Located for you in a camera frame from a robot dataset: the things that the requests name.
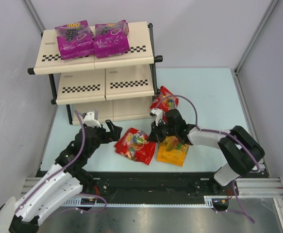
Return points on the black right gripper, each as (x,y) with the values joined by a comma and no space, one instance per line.
(159,132)

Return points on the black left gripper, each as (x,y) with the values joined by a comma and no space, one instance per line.
(105,134)

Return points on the red fruit candy bag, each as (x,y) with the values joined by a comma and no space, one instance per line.
(135,146)
(165,101)

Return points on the purple grape candy bag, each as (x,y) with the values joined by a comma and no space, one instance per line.
(111,39)
(75,40)

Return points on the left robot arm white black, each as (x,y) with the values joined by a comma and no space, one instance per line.
(65,179)

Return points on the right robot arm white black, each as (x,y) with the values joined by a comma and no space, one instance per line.
(241,151)

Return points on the orange mango candy bag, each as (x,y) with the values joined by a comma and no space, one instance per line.
(171,151)

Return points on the red fruit candy bag upright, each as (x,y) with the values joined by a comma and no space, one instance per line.
(165,101)

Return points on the beige three-tier shelf rack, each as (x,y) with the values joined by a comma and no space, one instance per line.
(119,88)

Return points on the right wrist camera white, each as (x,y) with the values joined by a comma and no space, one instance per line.
(157,114)

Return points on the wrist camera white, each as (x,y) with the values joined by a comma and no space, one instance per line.
(157,114)
(91,119)

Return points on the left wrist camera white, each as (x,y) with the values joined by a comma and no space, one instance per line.
(91,119)

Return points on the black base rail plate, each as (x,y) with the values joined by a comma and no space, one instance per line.
(153,189)

